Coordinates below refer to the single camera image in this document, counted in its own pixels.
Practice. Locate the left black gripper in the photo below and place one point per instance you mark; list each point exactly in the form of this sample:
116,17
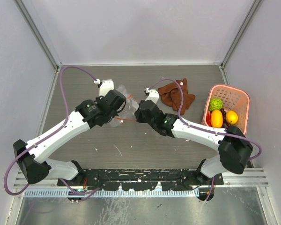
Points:
98,98

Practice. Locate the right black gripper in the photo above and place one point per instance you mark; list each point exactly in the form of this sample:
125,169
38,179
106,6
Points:
139,117

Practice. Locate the clear orange zip bag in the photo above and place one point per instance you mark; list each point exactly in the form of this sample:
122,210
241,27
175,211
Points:
128,112

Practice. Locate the green bumpy fruit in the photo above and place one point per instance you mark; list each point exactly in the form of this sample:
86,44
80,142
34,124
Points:
215,104

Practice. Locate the orange mango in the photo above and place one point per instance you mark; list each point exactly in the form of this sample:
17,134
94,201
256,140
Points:
216,119

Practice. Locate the yellow lemon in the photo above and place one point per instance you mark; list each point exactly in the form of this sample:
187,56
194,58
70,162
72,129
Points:
231,117

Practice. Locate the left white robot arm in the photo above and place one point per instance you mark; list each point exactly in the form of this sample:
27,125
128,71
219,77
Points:
33,155

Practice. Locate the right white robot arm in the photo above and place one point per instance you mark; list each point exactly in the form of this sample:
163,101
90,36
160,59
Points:
232,147

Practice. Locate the brown cloth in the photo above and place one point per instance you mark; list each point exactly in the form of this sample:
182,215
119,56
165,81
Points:
171,96

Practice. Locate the red watermelon slice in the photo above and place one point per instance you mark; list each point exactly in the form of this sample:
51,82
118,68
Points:
208,118

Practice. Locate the dark red grapes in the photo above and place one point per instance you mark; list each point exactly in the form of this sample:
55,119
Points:
225,124

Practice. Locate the pink plastic basket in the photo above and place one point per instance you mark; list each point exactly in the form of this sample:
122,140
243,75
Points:
233,99

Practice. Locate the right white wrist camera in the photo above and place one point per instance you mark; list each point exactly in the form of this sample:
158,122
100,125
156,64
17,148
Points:
152,95

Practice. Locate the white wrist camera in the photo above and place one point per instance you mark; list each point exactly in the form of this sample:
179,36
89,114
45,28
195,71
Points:
104,86
152,95

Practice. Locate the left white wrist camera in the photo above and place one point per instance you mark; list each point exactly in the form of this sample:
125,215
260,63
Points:
104,86

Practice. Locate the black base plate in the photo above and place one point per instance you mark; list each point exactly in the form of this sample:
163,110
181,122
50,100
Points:
140,179

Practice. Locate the white slotted cable duct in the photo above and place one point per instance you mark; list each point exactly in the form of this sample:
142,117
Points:
64,192

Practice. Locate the aluminium front rail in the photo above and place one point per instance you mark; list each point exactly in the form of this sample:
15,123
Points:
251,177

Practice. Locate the left aluminium frame post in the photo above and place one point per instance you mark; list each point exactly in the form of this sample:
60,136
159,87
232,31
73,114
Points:
34,22

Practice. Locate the aluminium frame post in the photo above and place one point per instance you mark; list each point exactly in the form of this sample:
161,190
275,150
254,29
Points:
241,31
34,22

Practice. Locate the right aluminium frame post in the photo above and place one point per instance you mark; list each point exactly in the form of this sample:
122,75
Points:
241,31

